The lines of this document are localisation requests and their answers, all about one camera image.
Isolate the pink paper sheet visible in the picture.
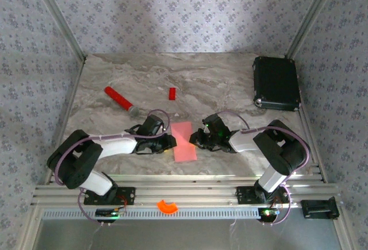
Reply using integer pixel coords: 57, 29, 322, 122
171, 121, 198, 163

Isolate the orange curved plastic piece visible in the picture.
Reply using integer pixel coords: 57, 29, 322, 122
156, 199, 179, 214

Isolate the red marker pen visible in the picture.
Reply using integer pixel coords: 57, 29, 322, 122
104, 86, 141, 118

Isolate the black hard case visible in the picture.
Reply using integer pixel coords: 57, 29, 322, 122
252, 56, 302, 112

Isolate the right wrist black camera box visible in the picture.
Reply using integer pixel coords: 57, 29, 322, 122
203, 114, 231, 140

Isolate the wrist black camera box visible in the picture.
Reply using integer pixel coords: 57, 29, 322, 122
203, 114, 231, 140
140, 114, 164, 137

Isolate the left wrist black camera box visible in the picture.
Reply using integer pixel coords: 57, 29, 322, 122
140, 114, 164, 137

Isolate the aluminium mounting rail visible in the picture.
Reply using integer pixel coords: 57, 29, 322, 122
30, 175, 340, 207

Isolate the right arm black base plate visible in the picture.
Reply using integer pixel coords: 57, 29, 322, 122
236, 186, 290, 205

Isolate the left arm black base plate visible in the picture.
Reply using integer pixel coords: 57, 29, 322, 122
83, 186, 136, 206

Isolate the grey slotted cable duct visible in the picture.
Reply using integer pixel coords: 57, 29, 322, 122
42, 207, 261, 220

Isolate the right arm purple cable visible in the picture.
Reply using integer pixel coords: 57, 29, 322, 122
215, 110, 311, 228

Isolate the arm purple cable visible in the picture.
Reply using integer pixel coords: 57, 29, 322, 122
215, 110, 311, 228
53, 109, 171, 228

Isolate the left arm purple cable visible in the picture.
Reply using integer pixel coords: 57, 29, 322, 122
53, 109, 171, 228

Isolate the black clamp bracket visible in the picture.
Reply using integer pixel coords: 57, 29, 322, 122
301, 197, 339, 220

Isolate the aluminium corner post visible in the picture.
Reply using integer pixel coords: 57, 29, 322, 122
28, 0, 87, 63
286, 0, 342, 59

